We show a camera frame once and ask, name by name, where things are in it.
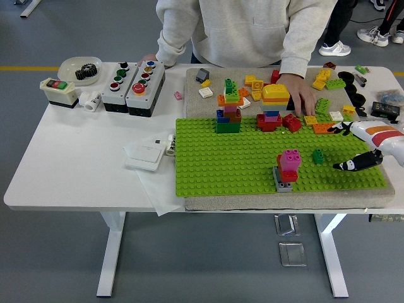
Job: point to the long light green brick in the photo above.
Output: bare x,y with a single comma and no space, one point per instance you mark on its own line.
323,106
336,84

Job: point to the red square brick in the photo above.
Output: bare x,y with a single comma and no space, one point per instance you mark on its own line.
288,176

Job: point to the person's right forearm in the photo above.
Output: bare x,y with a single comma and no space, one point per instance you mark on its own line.
170,41

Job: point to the small yellow brick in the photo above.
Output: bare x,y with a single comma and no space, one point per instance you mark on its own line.
205,83

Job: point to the small orange brick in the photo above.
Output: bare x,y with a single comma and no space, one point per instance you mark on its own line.
244,92

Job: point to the metal floor socket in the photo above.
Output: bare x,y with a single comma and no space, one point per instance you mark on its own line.
286,224
293,254

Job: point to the small black clip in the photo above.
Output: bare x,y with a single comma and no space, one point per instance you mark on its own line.
361,111

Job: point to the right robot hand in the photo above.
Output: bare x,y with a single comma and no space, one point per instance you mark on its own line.
385,139

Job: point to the black gear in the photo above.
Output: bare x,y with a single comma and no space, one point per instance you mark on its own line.
85,72

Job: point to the white square brick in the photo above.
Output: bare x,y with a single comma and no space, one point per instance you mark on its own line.
245,103
205,92
336,115

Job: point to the white pipe tee fitting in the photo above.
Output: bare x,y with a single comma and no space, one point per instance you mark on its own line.
90,101

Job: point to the white bowl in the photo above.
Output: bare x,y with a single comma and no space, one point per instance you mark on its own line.
67,71

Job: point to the grey sloped brick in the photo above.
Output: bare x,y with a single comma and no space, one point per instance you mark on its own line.
202,75

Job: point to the narrow red brick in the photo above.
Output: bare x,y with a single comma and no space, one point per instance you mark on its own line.
275,76

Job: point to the dark green brick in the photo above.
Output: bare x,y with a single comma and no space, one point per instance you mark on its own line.
318,157

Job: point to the grey square brick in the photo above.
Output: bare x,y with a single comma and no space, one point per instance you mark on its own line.
284,187

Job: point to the small pink brick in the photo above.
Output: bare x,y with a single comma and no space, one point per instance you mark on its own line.
178,95

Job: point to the green studded baseplate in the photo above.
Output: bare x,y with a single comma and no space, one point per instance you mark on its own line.
221,164

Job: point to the person's right hand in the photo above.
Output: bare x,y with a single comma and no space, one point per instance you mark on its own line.
147,58

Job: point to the white table leg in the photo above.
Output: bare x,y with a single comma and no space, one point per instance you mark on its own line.
110,268
334,268

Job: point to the black electronic device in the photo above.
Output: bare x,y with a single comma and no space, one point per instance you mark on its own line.
385,109

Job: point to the black square brick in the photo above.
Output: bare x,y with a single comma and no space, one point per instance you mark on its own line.
290,106

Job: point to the white table foot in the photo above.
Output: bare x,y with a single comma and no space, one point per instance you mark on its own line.
30,8

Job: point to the white paper sheet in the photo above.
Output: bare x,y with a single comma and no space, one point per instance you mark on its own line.
158,192

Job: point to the yellow square brick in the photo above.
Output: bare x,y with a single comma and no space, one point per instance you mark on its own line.
326,72
321,77
257,85
257,96
310,120
249,79
318,85
349,109

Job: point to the green-based multicolour brick tower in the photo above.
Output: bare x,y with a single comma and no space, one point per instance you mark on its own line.
228,126

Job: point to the white printed tube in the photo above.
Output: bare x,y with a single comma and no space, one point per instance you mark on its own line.
170,151

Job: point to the desk control panel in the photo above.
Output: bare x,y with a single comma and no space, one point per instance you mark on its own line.
385,217

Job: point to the three-button control box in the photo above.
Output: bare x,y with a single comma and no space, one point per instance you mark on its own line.
110,98

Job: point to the white wall switch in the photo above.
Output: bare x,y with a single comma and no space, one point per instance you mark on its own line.
143,156

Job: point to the emergency-stop button control box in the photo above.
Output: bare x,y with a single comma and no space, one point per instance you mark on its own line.
140,101

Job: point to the brown brick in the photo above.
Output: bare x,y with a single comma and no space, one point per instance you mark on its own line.
329,65

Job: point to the white red-green switch box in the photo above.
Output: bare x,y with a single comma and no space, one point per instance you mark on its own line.
60,94

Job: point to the grey-brown mat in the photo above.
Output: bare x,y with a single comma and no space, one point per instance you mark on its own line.
221,203

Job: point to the metal hand tool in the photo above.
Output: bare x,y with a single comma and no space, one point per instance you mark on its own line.
360,80

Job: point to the person's left hand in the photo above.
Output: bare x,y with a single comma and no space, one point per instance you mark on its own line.
300,91

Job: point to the long orange brick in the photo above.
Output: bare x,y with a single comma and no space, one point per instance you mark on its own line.
322,128

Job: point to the plastic bag of blue parts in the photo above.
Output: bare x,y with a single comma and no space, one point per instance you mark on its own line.
391,96

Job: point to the person's left forearm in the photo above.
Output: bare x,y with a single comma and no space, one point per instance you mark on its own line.
300,47

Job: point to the pink square brick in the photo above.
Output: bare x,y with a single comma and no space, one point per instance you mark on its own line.
292,158
290,169

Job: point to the red-based yellow-domed brick tower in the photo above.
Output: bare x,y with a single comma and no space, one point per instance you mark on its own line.
274,93

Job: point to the large red brick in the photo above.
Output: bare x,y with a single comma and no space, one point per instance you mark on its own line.
292,122

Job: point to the small green keyed block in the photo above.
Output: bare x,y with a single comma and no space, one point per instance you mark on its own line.
360,69

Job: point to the person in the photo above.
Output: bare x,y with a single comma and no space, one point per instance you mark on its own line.
339,22
240,28
372,36

